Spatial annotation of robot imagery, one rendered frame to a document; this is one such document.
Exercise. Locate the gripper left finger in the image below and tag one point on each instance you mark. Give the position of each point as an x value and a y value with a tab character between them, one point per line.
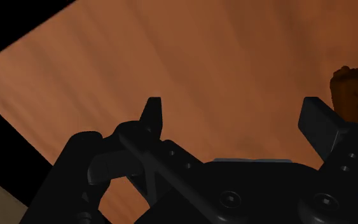
149	124

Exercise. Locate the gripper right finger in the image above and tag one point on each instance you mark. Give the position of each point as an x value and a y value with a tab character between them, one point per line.
321	127

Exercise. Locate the brown rough cylinder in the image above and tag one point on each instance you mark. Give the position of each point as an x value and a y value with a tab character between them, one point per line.
350	93

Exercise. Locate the brown wooden table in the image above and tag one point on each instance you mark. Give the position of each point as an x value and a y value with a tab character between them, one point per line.
197	77

